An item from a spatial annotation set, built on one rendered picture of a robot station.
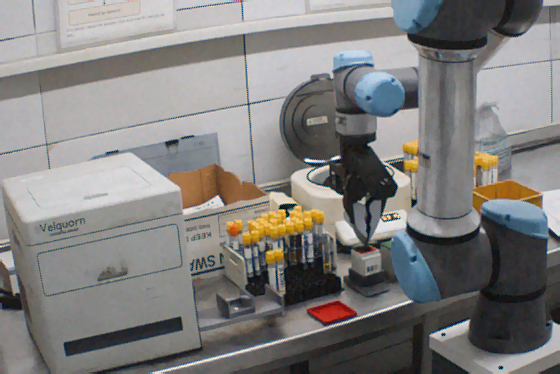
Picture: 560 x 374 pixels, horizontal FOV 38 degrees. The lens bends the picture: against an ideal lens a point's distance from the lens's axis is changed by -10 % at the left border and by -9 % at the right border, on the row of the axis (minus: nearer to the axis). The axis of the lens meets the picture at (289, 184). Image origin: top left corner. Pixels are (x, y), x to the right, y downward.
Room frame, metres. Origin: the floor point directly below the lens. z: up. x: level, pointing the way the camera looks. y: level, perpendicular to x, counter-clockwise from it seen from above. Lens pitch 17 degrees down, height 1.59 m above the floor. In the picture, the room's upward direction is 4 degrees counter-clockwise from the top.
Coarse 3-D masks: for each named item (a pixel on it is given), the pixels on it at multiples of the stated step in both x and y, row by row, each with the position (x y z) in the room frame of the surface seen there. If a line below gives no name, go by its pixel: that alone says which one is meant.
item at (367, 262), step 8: (360, 248) 1.59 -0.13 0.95; (368, 248) 1.59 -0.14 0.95; (352, 256) 1.59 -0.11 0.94; (360, 256) 1.56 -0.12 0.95; (368, 256) 1.56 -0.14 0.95; (376, 256) 1.56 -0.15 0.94; (352, 264) 1.59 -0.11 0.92; (360, 264) 1.56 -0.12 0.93; (368, 264) 1.55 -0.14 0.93; (376, 264) 1.56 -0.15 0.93; (360, 272) 1.56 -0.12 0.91; (368, 272) 1.55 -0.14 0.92
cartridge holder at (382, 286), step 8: (352, 272) 1.58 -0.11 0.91; (376, 272) 1.56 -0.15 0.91; (384, 272) 1.57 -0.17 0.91; (344, 280) 1.60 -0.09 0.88; (352, 280) 1.58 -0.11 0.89; (360, 280) 1.55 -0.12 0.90; (368, 280) 1.55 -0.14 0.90; (376, 280) 1.56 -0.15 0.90; (384, 280) 1.57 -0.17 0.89; (360, 288) 1.55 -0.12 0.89; (368, 288) 1.54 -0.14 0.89; (376, 288) 1.54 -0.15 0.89; (384, 288) 1.54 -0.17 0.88
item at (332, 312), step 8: (328, 304) 1.50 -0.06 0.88; (336, 304) 1.50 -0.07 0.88; (344, 304) 1.49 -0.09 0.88; (312, 312) 1.46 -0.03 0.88; (320, 312) 1.47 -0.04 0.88; (328, 312) 1.47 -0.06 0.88; (336, 312) 1.47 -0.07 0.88; (344, 312) 1.46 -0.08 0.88; (352, 312) 1.45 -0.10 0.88; (320, 320) 1.43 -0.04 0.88; (328, 320) 1.42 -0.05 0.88; (336, 320) 1.43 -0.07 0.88
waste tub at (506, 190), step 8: (496, 184) 1.86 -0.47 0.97; (504, 184) 1.87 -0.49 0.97; (512, 184) 1.87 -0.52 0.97; (520, 184) 1.84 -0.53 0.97; (480, 192) 1.84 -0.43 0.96; (488, 192) 1.85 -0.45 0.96; (496, 192) 1.86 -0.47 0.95; (504, 192) 1.87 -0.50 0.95; (512, 192) 1.87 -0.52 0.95; (520, 192) 1.84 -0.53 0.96; (528, 192) 1.81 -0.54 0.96; (536, 192) 1.78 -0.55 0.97; (480, 200) 1.78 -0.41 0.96; (488, 200) 1.75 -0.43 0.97; (520, 200) 1.73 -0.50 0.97; (528, 200) 1.74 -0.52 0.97; (536, 200) 1.75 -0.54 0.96; (480, 208) 1.78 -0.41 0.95
